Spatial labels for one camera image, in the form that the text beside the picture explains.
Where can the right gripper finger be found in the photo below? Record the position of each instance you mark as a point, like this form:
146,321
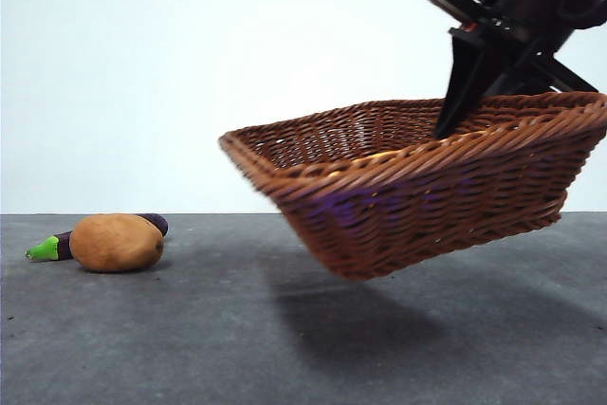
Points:
521,80
467,78

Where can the brown wicker basket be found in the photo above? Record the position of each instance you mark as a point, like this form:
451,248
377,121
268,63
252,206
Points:
427,206

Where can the brown potato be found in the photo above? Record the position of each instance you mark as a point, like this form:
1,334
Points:
116,244

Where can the purple eggplant green stem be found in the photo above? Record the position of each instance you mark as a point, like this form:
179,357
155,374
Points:
47,249

